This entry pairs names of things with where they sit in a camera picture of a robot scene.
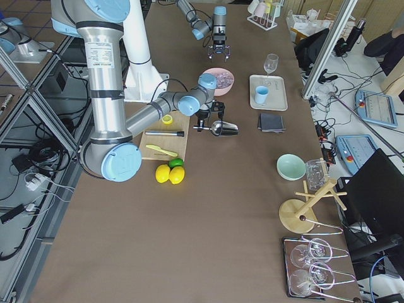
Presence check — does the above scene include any lower teach pendant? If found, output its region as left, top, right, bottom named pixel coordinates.
left=335, top=134, right=378, bottom=175

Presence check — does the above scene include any clear ice cubes pile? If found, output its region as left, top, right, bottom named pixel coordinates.
left=211, top=71, right=234, bottom=89

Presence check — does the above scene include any blue cup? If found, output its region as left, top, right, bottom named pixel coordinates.
left=254, top=85, right=269, bottom=104

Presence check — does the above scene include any mint green bowl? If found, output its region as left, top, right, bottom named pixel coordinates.
left=276, top=154, right=306, bottom=181

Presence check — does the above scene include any pink bowl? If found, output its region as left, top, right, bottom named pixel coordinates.
left=204, top=68, right=235, bottom=97

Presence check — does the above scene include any lime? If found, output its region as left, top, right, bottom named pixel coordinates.
left=169, top=158, right=184, bottom=169

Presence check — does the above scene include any steel ice scoop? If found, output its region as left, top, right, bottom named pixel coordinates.
left=203, top=120, right=239, bottom=136

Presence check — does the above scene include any bamboo cutting board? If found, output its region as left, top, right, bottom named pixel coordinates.
left=139, top=111, right=190, bottom=161

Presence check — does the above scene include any half lemon slice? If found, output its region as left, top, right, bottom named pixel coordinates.
left=162, top=114, right=174, bottom=125

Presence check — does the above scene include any teach pendant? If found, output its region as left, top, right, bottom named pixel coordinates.
left=355, top=90, right=398, bottom=129
left=335, top=134, right=378, bottom=175

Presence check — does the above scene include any right lemon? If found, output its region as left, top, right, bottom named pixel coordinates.
left=169, top=166, right=185, bottom=184

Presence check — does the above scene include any lying wine glass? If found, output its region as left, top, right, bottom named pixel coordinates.
left=290, top=238, right=349, bottom=268
left=287, top=262, right=360, bottom=302

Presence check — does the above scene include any yellow plastic knife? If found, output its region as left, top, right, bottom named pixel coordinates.
left=146, top=145, right=178, bottom=157

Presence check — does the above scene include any clear wine glass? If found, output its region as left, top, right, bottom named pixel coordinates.
left=263, top=54, right=278, bottom=85

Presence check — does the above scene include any aluminium frame post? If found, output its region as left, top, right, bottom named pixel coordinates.
left=302, top=0, right=357, bottom=100

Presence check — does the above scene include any white cup rack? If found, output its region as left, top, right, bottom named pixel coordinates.
left=247, top=0, right=284, bottom=31

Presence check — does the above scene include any clear glass mug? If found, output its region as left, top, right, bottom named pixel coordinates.
left=306, top=158, right=328, bottom=191

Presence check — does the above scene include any lower lying wine glass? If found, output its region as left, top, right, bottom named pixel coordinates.
left=287, top=262, right=360, bottom=302

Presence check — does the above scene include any metal mirror tray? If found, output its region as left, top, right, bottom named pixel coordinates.
left=282, top=237, right=325, bottom=302

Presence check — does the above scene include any black laptop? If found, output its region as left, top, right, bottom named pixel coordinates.
left=336, top=149, right=403, bottom=236

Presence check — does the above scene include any pink cup on rack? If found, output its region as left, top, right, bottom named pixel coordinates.
left=252, top=2, right=266, bottom=18

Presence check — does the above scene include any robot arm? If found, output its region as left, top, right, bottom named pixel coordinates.
left=175, top=0, right=231, bottom=61
left=51, top=1, right=217, bottom=182

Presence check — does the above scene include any beige rabbit tray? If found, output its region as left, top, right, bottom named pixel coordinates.
left=249, top=74, right=288, bottom=111

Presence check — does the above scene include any upper teach pendant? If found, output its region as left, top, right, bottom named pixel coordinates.
left=355, top=90, right=398, bottom=129

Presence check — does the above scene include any upper lying wine glass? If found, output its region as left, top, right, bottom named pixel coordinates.
left=290, top=238, right=349, bottom=268

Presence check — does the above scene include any grey folded cloth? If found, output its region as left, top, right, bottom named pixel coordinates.
left=258, top=113, right=285, bottom=133

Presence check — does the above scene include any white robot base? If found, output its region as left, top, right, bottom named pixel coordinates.
left=123, top=1, right=169, bottom=103

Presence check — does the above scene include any left lemon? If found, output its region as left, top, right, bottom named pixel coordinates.
left=155, top=164, right=170, bottom=183

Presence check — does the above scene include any steel muddler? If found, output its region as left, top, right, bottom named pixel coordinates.
left=145, top=131, right=185, bottom=138

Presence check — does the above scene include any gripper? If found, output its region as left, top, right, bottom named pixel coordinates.
left=208, top=33, right=230, bottom=62
left=193, top=100, right=225, bottom=131

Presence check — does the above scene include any wooden mug tree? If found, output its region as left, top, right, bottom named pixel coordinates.
left=278, top=179, right=347, bottom=235

